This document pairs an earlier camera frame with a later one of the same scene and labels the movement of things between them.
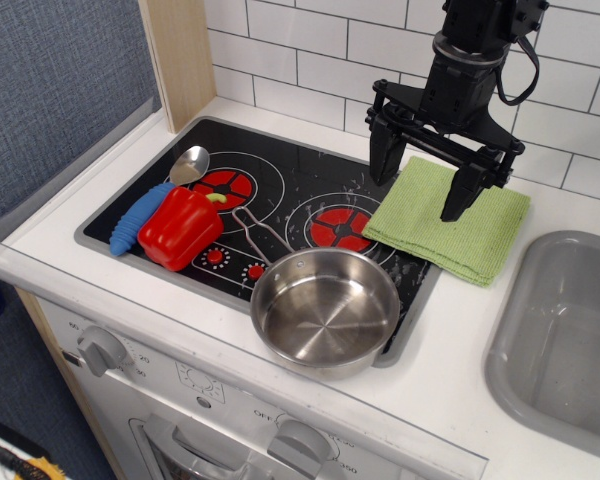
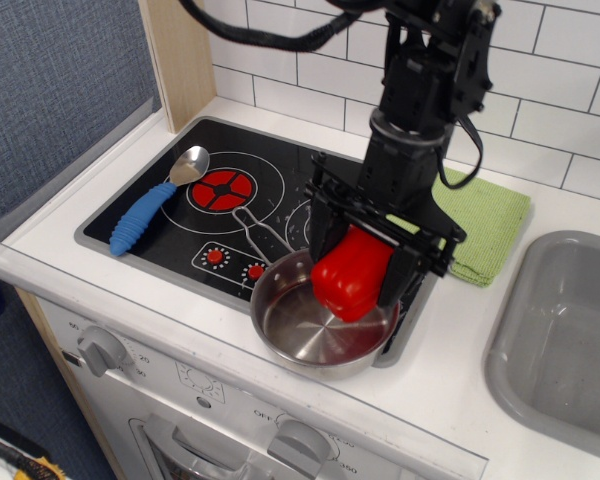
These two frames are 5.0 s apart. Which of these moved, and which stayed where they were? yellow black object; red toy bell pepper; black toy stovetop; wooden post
Moved: red toy bell pepper
Stayed: yellow black object; wooden post; black toy stovetop
